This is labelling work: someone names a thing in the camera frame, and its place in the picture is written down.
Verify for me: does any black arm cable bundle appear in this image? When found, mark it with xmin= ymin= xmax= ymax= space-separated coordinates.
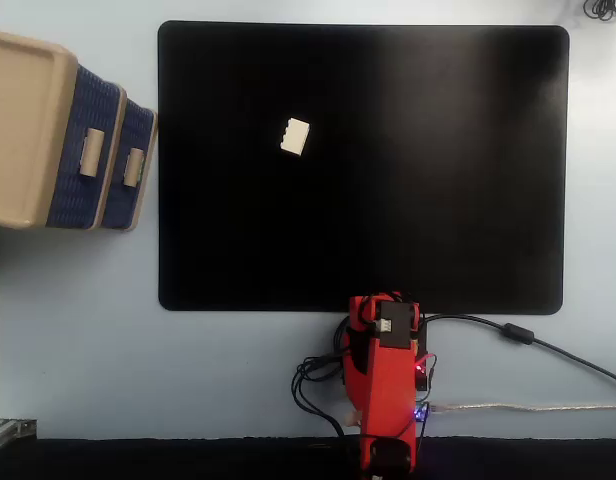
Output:
xmin=289 ymin=319 xmax=369 ymax=454

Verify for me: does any blue woven drawer beige handle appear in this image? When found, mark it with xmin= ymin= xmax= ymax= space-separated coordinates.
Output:
xmin=101 ymin=97 xmax=156 ymax=232
xmin=46 ymin=64 xmax=123 ymax=231

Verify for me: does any black rectangular mat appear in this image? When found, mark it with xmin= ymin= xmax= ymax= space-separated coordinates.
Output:
xmin=157 ymin=20 xmax=571 ymax=316

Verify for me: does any coiled black cable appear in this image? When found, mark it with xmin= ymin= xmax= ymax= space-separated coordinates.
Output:
xmin=583 ymin=0 xmax=616 ymax=23

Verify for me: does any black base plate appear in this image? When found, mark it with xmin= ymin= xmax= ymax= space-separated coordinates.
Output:
xmin=411 ymin=323 xmax=432 ymax=396

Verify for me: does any silver USB cable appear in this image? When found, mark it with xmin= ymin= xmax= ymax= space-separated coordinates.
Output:
xmin=429 ymin=401 xmax=616 ymax=414

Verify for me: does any aluminium profile rail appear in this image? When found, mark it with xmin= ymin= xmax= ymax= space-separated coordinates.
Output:
xmin=0 ymin=418 xmax=38 ymax=454

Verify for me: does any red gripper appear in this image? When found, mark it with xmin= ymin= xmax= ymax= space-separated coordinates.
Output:
xmin=348 ymin=292 xmax=405 ymax=333

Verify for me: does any black power cable with ferrite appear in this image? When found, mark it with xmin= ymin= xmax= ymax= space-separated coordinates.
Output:
xmin=418 ymin=313 xmax=616 ymax=389

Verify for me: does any beige drawer cabinet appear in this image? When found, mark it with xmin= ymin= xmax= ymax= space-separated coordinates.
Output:
xmin=0 ymin=28 xmax=159 ymax=234

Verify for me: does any white toy block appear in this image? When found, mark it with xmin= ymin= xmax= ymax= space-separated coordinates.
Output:
xmin=278 ymin=117 xmax=311 ymax=158

